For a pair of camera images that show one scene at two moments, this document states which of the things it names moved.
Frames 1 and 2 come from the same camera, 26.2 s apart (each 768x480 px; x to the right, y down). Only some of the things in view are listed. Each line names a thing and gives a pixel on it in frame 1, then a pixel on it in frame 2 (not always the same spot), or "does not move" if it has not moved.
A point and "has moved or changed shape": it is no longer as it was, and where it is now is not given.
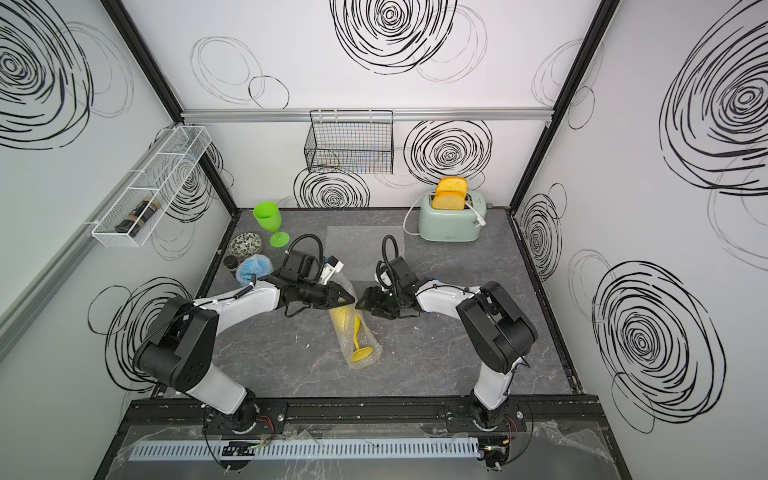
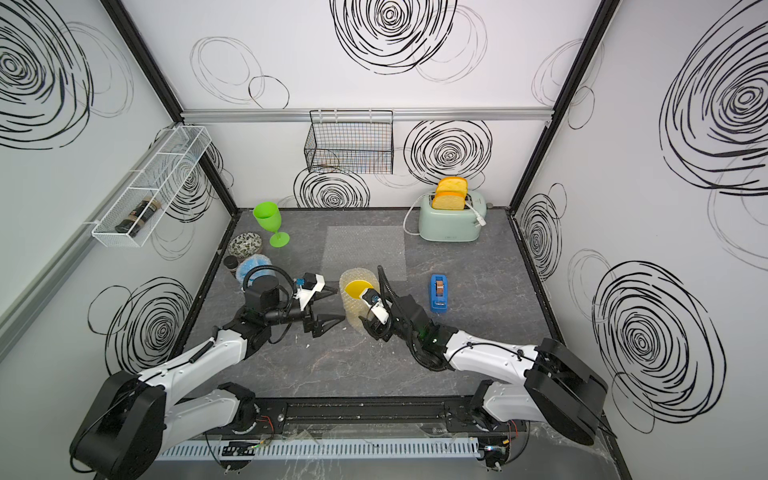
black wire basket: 350,142 does not move
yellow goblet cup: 355,331 has moved or changed shape
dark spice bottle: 230,261 does not move
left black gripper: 331,295 → 318,329
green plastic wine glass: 268,214 does not move
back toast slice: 452,184 does not move
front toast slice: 449,200 does not move
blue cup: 256,264 does not move
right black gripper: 373,302 → 377,329
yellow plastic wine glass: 349,318 → 356,288
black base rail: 361,415 does not move
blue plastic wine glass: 256,264 does not move
